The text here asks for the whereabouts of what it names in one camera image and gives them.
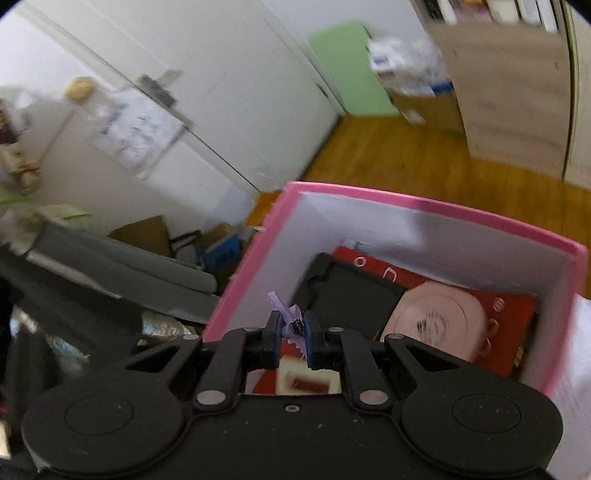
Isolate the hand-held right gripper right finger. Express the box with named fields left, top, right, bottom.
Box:
left=302, top=310, right=467, bottom=415

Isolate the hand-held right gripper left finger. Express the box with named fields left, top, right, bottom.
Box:
left=99, top=310, right=283, bottom=415

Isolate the purple small packet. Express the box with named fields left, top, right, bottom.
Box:
left=267, top=291, right=309, bottom=358

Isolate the cream tooth model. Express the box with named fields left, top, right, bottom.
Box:
left=276, top=355, right=342, bottom=395

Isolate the black rectangular tray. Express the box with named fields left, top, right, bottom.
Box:
left=292, top=251, right=409, bottom=344

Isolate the pink cardboard box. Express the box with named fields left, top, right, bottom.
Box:
left=202, top=181, right=589, bottom=398

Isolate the pink rounded case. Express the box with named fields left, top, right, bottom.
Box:
left=379, top=281, right=490, bottom=365

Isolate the blue box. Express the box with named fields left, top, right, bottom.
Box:
left=196, top=235, right=243, bottom=273

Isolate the shiny foil bag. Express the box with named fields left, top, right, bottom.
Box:
left=139, top=310, right=206, bottom=342

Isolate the flat brown cardboard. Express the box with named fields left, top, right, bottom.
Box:
left=108, top=215, right=174, bottom=257

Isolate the grey padded furniture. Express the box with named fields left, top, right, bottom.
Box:
left=0, top=224, right=222, bottom=326

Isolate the white paper sheet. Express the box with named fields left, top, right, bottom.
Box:
left=92, top=90, right=185, bottom=178

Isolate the white door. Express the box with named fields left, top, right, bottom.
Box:
left=23, top=0, right=347, bottom=192

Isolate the brown cardboard box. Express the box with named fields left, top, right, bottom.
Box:
left=388, top=88, right=465, bottom=127

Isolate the light green board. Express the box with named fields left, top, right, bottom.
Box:
left=307, top=22, right=400, bottom=118

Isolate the white plastic bag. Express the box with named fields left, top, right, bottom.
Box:
left=367, top=34, right=455, bottom=97

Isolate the wooden shelf unit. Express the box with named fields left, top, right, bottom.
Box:
left=413, top=0, right=573, bottom=178

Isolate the small yellow plush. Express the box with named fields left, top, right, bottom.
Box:
left=65, top=76, right=95, bottom=102

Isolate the light wooden wardrobe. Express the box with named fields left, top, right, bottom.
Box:
left=563, top=0, right=591, bottom=190

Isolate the metal door handle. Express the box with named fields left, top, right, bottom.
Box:
left=137, top=69, right=183, bottom=107

